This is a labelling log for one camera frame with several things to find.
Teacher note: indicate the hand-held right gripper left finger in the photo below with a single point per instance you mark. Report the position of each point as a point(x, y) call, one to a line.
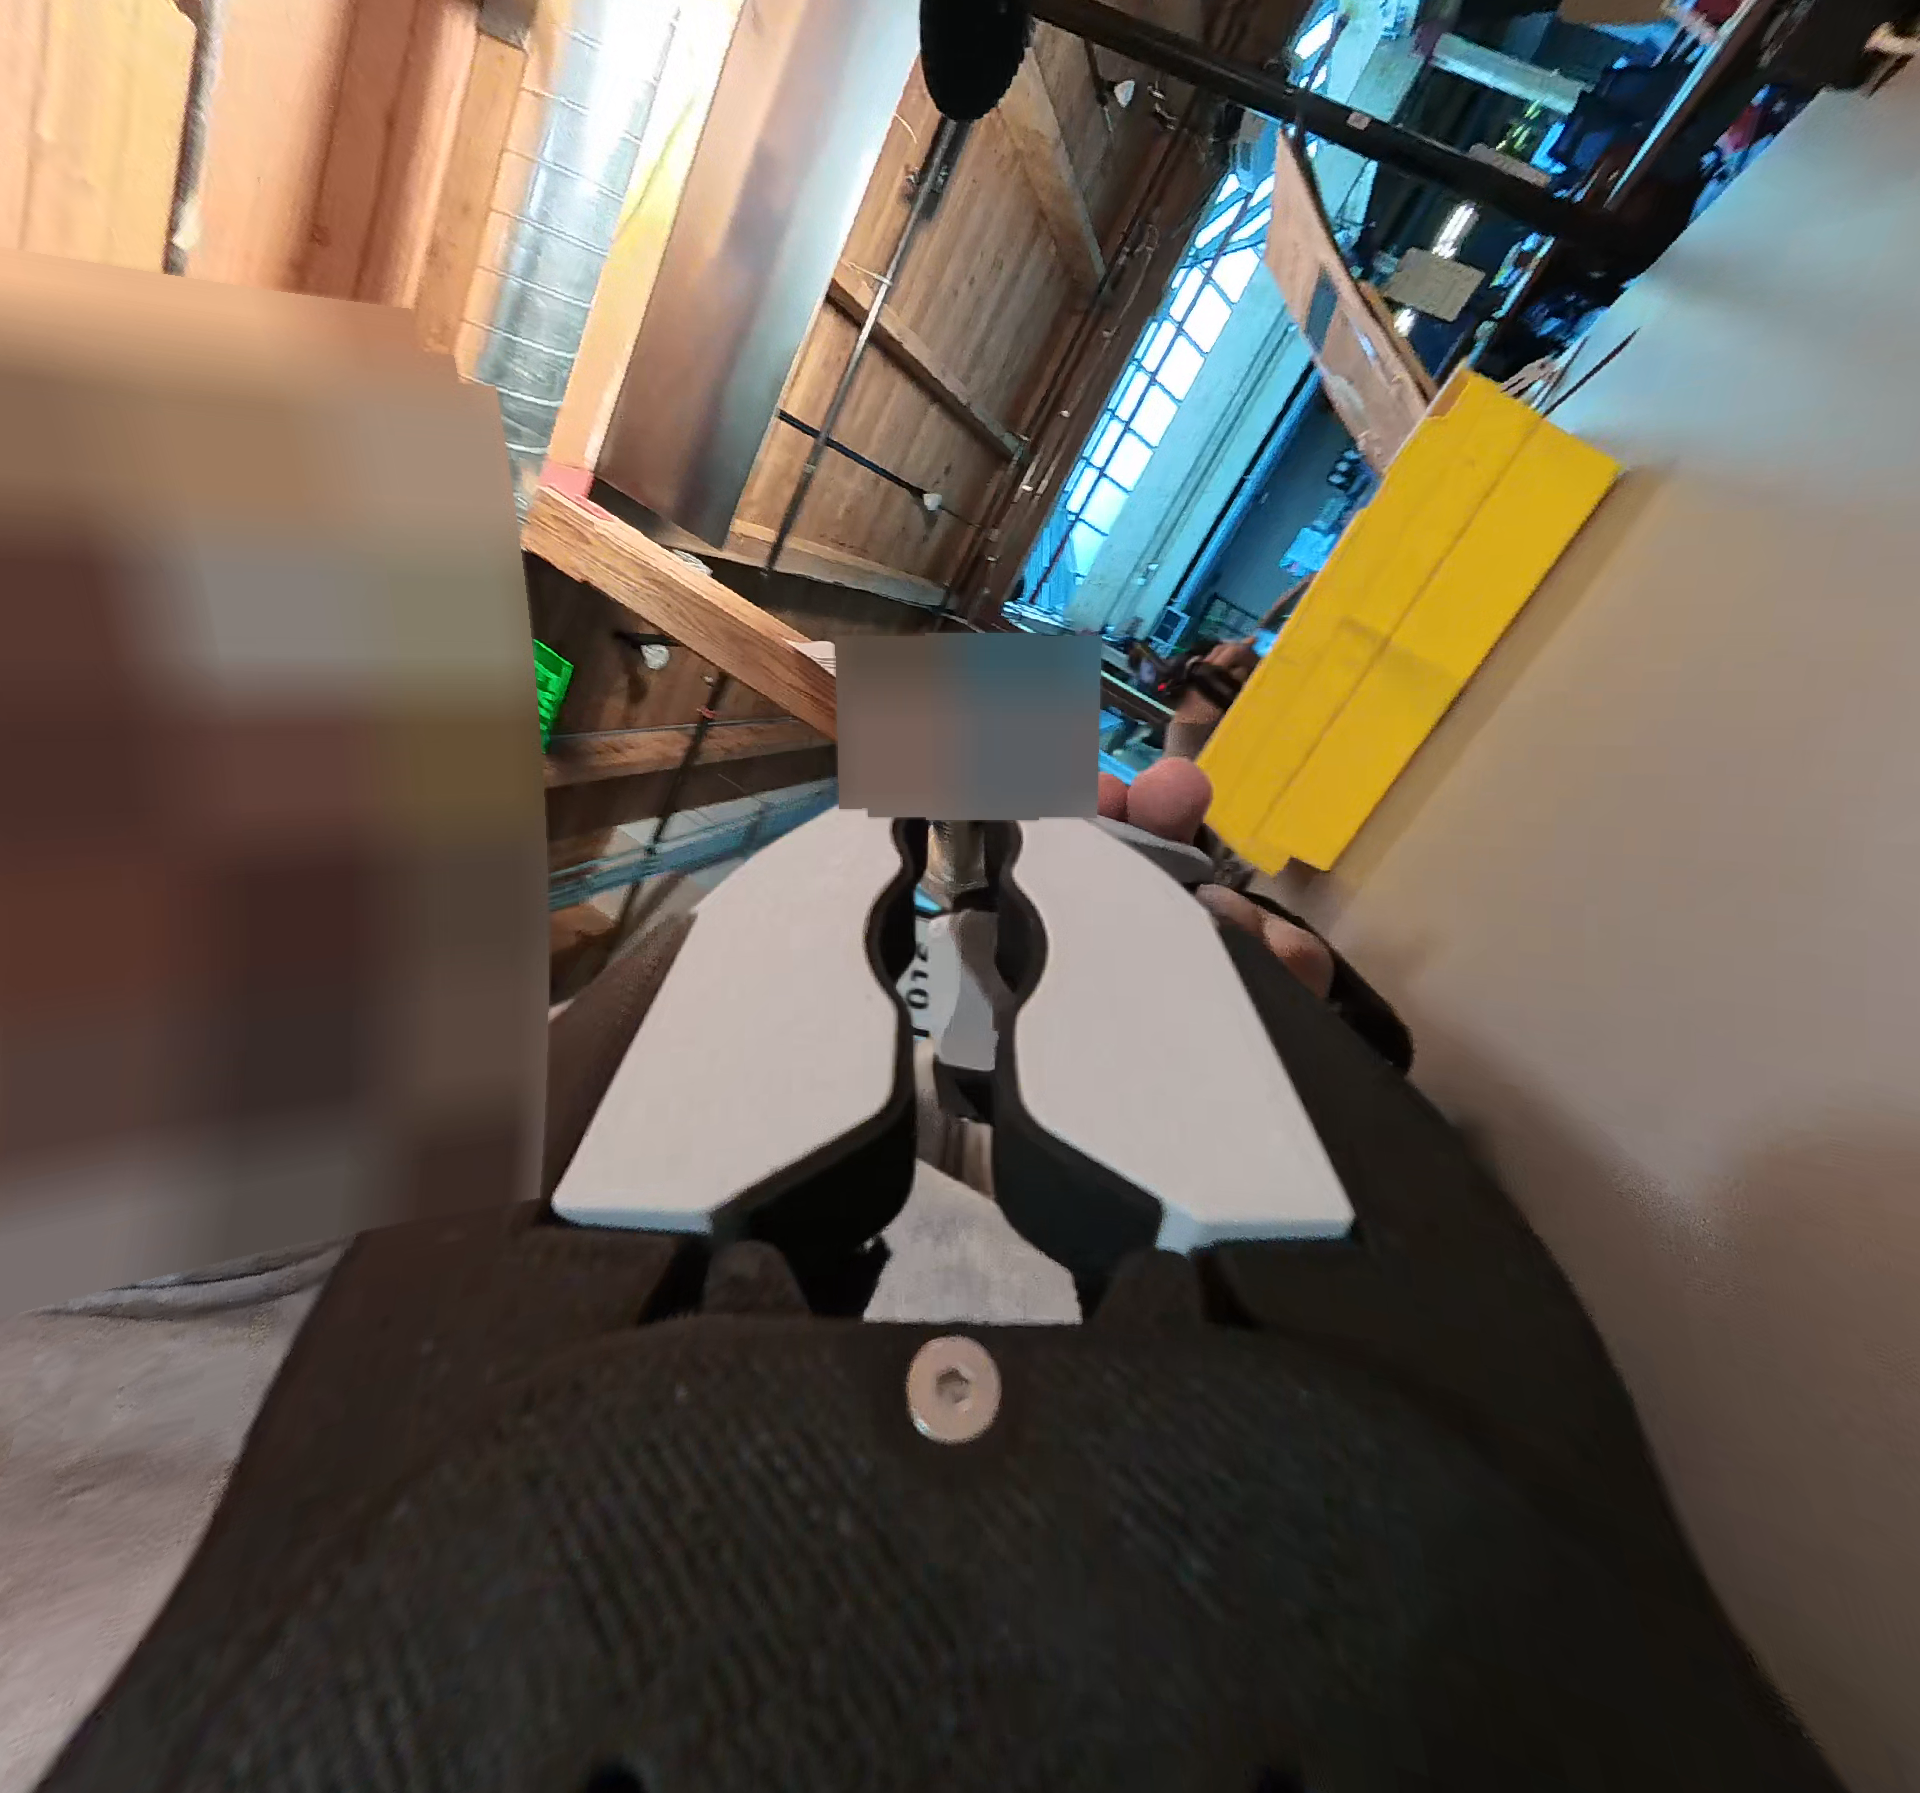
point(750, 1044)

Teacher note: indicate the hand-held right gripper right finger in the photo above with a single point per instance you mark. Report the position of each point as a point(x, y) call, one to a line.
point(1170, 1074)

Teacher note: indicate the metal tool with white label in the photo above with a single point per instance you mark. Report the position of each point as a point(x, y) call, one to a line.
point(948, 992)

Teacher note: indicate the yellow plastic bin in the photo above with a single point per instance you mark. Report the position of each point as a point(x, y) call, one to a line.
point(1350, 593)
point(1479, 654)

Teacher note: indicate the grey desk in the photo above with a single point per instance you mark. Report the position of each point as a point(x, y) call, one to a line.
point(1724, 773)

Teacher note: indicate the person's left hand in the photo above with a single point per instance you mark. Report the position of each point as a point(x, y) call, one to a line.
point(1162, 796)

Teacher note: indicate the green crate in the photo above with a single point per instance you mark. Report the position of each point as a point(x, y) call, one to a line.
point(555, 699)

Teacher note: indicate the wooden beam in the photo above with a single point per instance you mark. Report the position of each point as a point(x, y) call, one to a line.
point(674, 593)

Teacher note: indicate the person's striped clothing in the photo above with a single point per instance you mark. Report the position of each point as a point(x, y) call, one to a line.
point(121, 1448)

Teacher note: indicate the silver air duct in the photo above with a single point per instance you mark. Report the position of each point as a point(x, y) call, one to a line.
point(570, 250)

